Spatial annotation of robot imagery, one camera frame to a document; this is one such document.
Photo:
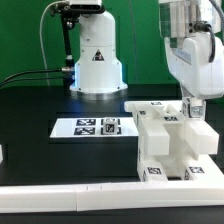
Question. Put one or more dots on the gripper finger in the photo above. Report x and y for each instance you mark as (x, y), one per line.
(197, 107)

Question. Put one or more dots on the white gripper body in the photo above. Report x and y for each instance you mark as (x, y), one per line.
(191, 67)

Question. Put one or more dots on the white tagged cube nut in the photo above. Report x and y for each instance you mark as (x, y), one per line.
(110, 126)
(186, 108)

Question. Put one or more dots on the white chair seat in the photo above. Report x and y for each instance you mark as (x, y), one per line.
(172, 164)

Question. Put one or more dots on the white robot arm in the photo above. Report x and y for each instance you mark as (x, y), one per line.
(98, 69)

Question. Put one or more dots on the white L-shaped fence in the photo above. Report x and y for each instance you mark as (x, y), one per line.
(62, 175)

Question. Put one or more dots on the black camera on stand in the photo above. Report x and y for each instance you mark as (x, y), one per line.
(70, 11)

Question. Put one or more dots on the white marker base plate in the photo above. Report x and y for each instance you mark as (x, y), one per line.
(91, 127)

